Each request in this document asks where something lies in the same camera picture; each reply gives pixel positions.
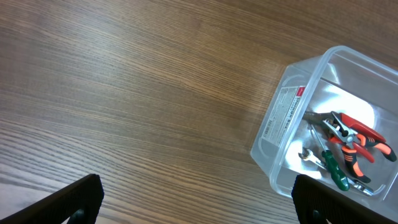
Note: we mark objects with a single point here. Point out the orange black needle-nose pliers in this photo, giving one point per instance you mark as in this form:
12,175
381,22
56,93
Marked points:
352,165

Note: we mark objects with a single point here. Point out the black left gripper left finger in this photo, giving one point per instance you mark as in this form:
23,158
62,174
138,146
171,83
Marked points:
78,202

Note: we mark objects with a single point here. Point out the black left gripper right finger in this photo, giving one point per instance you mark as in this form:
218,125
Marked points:
316,203

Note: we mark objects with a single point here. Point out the green handled screwdriver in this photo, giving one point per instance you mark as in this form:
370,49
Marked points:
337,175

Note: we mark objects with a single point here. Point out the small metal wrench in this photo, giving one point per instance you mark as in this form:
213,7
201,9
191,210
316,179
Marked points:
308,155

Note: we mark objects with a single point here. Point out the red handled cutters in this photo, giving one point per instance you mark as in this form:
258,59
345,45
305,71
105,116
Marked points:
353,135

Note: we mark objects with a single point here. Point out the clear plastic storage container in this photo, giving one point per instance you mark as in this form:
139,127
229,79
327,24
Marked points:
341,80

